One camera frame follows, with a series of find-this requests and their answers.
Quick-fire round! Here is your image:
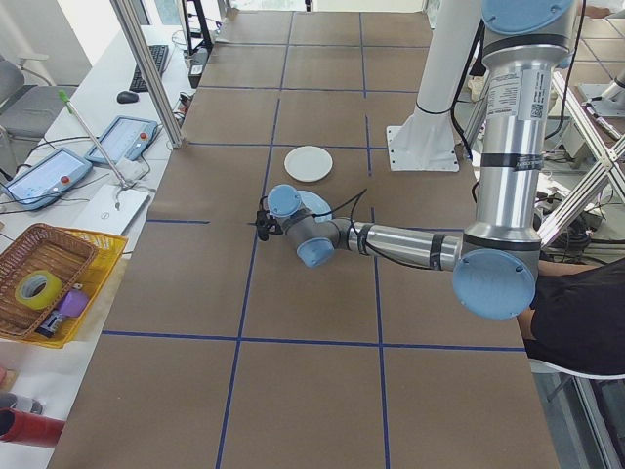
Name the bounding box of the plain white plate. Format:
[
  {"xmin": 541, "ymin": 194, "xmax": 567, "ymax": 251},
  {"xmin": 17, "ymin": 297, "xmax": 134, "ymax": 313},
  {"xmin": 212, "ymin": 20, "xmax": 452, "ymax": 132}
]
[{"xmin": 284, "ymin": 146, "xmax": 334, "ymax": 184}]

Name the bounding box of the black cable beside pedestal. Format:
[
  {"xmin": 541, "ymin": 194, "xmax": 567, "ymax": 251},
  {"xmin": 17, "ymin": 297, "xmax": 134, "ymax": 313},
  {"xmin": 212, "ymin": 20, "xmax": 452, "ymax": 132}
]
[{"xmin": 450, "ymin": 21, "xmax": 485, "ymax": 150}]

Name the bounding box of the blue-edged teach pendant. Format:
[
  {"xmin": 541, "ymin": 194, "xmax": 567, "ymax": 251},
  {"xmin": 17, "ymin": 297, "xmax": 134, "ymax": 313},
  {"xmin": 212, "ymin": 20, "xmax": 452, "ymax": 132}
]
[
  {"xmin": 0, "ymin": 147, "xmax": 94, "ymax": 213},
  {"xmin": 84, "ymin": 114, "xmax": 163, "ymax": 166}
]

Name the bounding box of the red cylinder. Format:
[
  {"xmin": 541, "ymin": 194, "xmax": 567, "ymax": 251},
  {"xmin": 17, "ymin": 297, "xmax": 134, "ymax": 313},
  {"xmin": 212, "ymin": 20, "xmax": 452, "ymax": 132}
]
[{"xmin": 0, "ymin": 406, "xmax": 67, "ymax": 449}]

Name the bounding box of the purple plastic block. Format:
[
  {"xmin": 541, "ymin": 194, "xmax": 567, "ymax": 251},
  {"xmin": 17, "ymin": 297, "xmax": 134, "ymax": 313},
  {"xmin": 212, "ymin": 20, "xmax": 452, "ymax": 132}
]
[{"xmin": 55, "ymin": 289, "xmax": 90, "ymax": 320}]

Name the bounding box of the grey power adapter box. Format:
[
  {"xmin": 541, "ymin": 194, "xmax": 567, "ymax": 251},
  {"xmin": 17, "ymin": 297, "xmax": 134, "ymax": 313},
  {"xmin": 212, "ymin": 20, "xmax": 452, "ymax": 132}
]
[{"xmin": 187, "ymin": 46, "xmax": 212, "ymax": 90}]

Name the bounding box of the aluminium profile post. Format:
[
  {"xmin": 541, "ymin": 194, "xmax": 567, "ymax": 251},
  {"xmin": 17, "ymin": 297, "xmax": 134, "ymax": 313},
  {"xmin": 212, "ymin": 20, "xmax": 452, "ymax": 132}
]
[{"xmin": 109, "ymin": 0, "xmax": 186, "ymax": 150}]

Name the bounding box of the closed silver laptop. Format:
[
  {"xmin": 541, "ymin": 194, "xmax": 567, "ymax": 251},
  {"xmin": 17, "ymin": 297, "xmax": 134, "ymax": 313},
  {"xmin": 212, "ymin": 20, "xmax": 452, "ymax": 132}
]
[{"xmin": 71, "ymin": 182, "xmax": 153, "ymax": 241}]

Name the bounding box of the person bare forearm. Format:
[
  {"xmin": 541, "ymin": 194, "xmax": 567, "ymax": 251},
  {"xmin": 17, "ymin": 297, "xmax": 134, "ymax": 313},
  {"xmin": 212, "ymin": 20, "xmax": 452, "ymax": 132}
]
[{"xmin": 516, "ymin": 308, "xmax": 538, "ymax": 342}]

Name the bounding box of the bundle of black cables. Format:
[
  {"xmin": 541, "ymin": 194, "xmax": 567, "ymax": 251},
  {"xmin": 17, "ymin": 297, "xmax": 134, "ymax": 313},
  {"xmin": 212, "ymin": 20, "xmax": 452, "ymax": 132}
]
[{"xmin": 534, "ymin": 188, "xmax": 617, "ymax": 265}]

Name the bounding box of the grey office chair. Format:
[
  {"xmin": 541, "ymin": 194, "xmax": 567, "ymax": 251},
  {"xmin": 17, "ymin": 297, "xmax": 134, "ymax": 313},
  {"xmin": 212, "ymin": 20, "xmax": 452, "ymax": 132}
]
[{"xmin": 0, "ymin": 52, "xmax": 80, "ymax": 144}]

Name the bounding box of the black keyboard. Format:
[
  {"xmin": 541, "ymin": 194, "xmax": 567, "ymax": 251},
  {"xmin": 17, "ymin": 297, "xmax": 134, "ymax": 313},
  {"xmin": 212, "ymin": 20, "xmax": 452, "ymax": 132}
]
[{"xmin": 130, "ymin": 44, "xmax": 170, "ymax": 94}]

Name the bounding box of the white robot pedestal with base plate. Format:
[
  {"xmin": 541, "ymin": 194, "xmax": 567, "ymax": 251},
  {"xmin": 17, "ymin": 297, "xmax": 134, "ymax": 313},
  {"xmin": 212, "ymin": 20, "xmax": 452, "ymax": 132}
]
[{"xmin": 385, "ymin": 0, "xmax": 485, "ymax": 173}]

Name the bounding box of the brown wicker basket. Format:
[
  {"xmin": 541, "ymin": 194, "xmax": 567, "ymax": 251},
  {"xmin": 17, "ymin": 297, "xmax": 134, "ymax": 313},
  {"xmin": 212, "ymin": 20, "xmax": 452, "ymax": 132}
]
[{"xmin": 0, "ymin": 222, "xmax": 102, "ymax": 339}]

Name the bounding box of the yellow plastic basket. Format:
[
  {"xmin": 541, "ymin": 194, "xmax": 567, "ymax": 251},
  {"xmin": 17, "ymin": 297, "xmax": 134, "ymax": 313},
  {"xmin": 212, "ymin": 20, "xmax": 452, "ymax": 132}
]
[{"xmin": 0, "ymin": 226, "xmax": 130, "ymax": 350}]

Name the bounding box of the small dark blue gadget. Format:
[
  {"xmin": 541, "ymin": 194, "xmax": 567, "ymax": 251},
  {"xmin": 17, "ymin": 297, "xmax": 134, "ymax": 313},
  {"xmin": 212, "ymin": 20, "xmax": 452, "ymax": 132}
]
[{"xmin": 33, "ymin": 311, "xmax": 63, "ymax": 339}]

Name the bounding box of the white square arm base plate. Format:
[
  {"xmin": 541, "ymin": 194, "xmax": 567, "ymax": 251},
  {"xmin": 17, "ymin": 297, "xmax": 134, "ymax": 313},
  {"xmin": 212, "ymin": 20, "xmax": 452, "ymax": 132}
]
[{"xmin": 577, "ymin": 81, "xmax": 625, "ymax": 107}]

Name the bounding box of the silver rod with green tip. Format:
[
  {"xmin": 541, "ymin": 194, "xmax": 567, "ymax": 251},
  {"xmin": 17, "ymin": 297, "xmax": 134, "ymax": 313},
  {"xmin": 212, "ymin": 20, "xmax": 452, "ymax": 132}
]
[{"xmin": 58, "ymin": 88, "xmax": 134, "ymax": 191}]

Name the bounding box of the black cable along forearm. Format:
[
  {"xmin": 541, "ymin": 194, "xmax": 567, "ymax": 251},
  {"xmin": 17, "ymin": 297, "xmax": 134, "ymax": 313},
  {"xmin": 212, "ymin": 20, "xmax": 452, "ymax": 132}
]
[{"xmin": 312, "ymin": 188, "xmax": 443, "ymax": 272}]

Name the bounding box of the yellow-green tape roll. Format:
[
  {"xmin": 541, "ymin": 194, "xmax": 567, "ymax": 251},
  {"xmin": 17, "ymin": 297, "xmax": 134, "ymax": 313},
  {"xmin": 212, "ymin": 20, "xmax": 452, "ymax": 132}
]
[{"xmin": 14, "ymin": 271, "xmax": 65, "ymax": 313}]

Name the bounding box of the person torso in black shirt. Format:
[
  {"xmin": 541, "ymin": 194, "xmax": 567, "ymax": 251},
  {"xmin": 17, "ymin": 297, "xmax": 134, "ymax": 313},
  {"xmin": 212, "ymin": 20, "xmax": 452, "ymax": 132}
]
[{"xmin": 525, "ymin": 257, "xmax": 625, "ymax": 378}]

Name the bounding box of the black metal stand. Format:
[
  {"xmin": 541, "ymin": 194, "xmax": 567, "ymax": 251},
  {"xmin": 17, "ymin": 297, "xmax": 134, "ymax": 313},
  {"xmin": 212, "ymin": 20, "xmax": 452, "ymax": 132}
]
[{"xmin": 182, "ymin": 0, "xmax": 210, "ymax": 56}]

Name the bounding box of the white side desk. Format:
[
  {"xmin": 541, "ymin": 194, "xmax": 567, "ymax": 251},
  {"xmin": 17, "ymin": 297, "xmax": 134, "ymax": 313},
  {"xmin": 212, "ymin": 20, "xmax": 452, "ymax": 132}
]
[{"xmin": 0, "ymin": 7, "xmax": 238, "ymax": 469}]

